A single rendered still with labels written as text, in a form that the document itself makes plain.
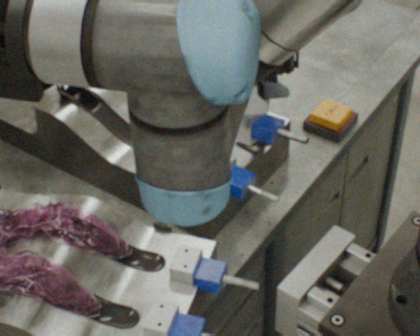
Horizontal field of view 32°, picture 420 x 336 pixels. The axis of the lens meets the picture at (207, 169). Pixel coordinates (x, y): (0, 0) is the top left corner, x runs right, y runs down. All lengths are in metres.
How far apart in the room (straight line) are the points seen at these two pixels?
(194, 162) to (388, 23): 1.30
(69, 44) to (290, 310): 0.54
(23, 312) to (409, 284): 0.52
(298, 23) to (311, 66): 1.04
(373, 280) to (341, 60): 0.85
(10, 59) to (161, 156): 0.13
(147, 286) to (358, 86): 0.70
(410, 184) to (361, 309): 1.73
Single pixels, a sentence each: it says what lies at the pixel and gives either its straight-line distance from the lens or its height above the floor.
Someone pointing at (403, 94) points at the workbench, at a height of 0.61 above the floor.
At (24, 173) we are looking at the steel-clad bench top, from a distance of 1.42.
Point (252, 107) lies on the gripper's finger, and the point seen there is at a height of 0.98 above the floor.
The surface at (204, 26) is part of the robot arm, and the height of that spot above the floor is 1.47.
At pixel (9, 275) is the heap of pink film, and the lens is 1.09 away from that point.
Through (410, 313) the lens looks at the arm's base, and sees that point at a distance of 0.82.
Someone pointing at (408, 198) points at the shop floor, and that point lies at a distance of 2.52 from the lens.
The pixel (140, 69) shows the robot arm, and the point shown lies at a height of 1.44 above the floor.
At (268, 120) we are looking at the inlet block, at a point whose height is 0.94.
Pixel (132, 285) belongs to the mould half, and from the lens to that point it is 1.12.
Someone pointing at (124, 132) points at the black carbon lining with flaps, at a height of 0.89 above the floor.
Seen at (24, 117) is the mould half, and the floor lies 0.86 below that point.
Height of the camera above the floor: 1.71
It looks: 42 degrees down
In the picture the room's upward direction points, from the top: 2 degrees counter-clockwise
